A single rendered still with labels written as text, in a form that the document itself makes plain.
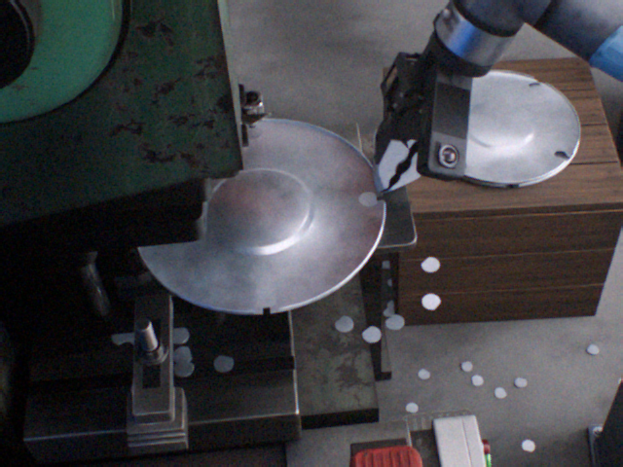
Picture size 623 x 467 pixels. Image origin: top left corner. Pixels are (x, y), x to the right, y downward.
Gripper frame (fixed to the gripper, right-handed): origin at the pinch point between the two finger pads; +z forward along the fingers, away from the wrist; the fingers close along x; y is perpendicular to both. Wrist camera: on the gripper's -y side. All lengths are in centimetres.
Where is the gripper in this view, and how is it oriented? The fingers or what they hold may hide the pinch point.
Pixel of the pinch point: (385, 188)
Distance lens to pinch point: 112.5
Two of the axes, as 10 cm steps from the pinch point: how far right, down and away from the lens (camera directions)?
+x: -9.2, -1.5, -3.6
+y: -1.2, -7.7, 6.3
